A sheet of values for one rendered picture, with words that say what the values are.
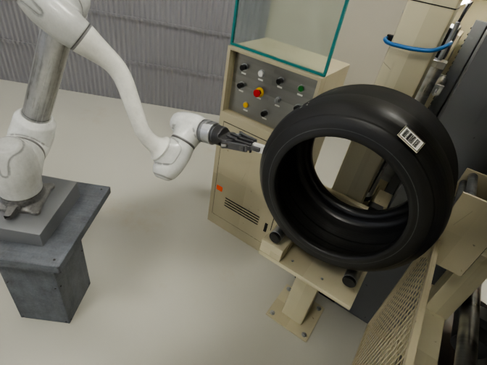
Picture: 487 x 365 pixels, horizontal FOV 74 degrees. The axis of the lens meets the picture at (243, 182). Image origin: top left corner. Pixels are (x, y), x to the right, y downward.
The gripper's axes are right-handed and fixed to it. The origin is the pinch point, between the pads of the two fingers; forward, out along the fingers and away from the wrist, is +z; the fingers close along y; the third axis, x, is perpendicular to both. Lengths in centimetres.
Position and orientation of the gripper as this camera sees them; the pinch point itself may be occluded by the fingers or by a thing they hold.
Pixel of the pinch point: (261, 148)
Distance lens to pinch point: 114.0
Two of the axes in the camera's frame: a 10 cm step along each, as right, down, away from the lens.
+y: 5.6, -4.3, 7.1
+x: -0.4, 8.4, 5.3
